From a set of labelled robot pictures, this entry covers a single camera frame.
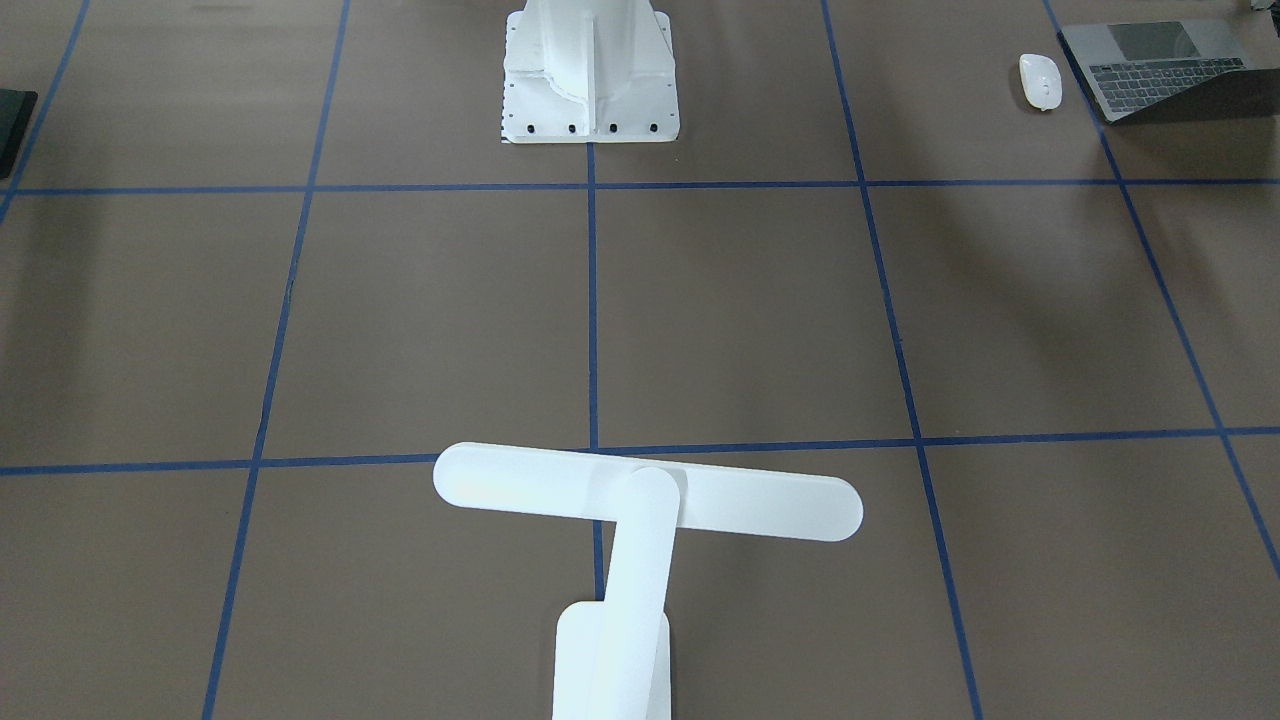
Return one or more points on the white desk lamp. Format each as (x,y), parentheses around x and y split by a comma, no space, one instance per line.
(613,656)

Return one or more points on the white computer mouse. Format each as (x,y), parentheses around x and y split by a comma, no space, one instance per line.
(1041,81)

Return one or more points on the grey laptop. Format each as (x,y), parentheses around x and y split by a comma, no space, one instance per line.
(1169,71)

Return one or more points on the black mouse pad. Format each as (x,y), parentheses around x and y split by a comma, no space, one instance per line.
(17,108)

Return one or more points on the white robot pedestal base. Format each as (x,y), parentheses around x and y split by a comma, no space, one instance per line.
(589,72)

